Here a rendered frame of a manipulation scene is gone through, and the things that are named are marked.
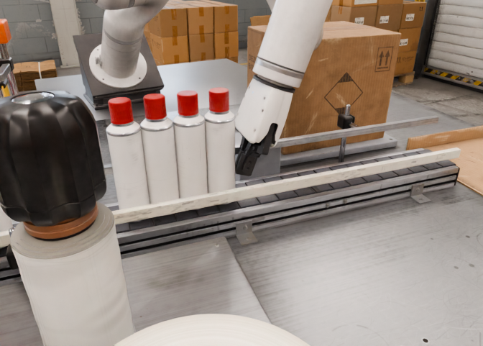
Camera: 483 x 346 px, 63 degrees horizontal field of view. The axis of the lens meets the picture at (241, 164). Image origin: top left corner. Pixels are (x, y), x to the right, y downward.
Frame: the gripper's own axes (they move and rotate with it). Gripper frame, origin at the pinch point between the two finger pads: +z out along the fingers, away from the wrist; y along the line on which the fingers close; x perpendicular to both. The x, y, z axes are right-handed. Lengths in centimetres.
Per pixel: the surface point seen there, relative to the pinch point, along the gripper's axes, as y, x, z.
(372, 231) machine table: 12.8, 22.8, 3.7
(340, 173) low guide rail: 4.4, 17.7, -3.1
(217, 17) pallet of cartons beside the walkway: -336, 97, -19
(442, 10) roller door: -315, 343, -108
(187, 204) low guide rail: 4.4, -10.0, 7.4
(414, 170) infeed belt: 3.4, 36.7, -6.6
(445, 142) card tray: -13, 62, -12
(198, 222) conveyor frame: 5.5, -7.6, 9.9
